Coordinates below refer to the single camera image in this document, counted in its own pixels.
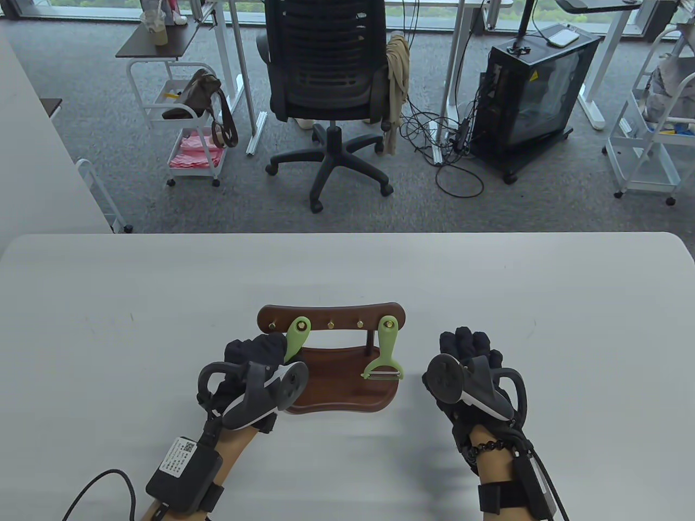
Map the person's right hand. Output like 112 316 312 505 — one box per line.
424 326 530 475

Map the person's left hand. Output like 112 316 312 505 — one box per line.
209 332 288 435

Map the green vegetable scraper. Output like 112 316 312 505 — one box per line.
362 315 405 382
282 316 313 365

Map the dark wooden key rack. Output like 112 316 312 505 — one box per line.
256 302 407 415

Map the person's right forearm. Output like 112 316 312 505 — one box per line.
468 425 538 521

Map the grey hand controller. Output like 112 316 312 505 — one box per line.
422 353 528 421
197 359 310 430

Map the black sensor box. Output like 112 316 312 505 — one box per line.
513 456 558 519
146 436 224 515

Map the white rolling cart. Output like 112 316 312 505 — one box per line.
127 57 239 188
602 22 695 206

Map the pink plastic bag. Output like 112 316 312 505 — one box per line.
170 135 226 169

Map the black computer case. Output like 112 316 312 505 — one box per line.
470 24 602 185

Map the brown handbag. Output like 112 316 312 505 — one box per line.
162 68 239 148

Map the beige cloth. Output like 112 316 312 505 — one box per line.
382 33 412 157

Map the black office chair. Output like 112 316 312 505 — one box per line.
256 0 394 213

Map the white desk with dark top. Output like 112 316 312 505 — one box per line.
559 0 644 131

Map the black monitor stand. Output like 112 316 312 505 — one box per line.
508 0 538 55

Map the small dark side table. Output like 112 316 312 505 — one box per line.
116 21 203 59

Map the grey bag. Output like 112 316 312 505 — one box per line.
643 57 695 131

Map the clear plastic drink cup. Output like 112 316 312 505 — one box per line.
140 11 167 46

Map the dark bead bracelet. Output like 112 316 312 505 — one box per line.
462 439 516 463

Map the black arm strap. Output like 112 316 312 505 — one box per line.
478 480 525 514
200 482 226 514

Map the black sensor cable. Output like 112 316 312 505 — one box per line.
535 450 571 521
61 469 137 521

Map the tangle of black cables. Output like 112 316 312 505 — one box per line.
399 81 487 199

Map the white metal frame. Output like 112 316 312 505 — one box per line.
75 158 134 234

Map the white desk frame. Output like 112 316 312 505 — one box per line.
429 0 514 166
190 0 258 136

